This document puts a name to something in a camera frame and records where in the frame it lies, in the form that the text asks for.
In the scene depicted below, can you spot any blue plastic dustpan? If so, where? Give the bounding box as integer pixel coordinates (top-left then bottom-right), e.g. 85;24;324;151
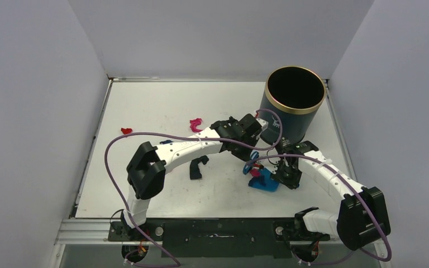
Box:
248;170;279;192

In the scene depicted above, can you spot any blue hand brush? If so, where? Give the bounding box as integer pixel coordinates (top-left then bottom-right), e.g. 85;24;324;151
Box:
242;151;264;175

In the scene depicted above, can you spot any pink curled paper scrap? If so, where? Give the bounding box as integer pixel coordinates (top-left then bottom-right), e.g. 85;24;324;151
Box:
189;118;203;133

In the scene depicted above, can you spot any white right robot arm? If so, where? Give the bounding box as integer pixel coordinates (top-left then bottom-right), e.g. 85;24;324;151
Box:
273;139;391;251

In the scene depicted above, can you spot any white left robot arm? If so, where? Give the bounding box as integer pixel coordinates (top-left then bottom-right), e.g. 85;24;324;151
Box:
122;114;268;241

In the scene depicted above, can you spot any dark green waste bin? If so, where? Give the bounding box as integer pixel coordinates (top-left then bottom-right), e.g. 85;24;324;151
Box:
259;66;326;145

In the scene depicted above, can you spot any large black paper scrap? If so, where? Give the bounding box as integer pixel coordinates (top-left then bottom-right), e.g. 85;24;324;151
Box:
189;155;209;180

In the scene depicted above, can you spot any red paper scrap far left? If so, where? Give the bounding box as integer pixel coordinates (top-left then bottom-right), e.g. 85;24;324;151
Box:
120;128;133;135

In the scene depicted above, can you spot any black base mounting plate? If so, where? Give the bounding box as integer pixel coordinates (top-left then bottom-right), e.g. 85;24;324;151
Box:
107;217;330;260

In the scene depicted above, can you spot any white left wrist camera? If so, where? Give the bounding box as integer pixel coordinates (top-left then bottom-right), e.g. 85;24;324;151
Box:
256;118;269;132

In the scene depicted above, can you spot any aluminium rail frame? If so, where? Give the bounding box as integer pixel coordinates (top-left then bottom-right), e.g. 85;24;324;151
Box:
55;219;122;245

